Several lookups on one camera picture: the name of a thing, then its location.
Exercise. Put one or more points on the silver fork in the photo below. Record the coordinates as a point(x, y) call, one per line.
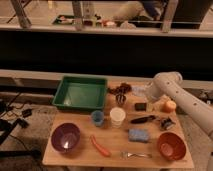
point(128, 154)

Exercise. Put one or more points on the orange fruit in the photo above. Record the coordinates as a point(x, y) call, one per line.
point(170, 106)

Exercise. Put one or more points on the orange-red bowl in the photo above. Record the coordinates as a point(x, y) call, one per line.
point(171, 146)

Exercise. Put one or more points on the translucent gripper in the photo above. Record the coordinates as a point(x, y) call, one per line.
point(152, 94)

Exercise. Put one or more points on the purple bowl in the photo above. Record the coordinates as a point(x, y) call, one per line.
point(65, 137)

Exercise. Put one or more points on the black eraser block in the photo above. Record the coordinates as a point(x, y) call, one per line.
point(140, 106)

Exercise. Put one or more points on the blue cup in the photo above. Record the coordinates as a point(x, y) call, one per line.
point(97, 117)

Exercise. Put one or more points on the orange carrot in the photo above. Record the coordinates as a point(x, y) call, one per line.
point(100, 148)

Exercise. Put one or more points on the blue sponge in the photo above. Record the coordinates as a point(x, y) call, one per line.
point(138, 135)

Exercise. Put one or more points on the white cup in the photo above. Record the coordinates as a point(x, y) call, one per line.
point(117, 116)

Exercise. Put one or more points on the green plastic tray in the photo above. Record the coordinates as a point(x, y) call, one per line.
point(80, 93)

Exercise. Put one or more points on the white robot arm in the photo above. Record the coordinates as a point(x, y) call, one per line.
point(168, 83)

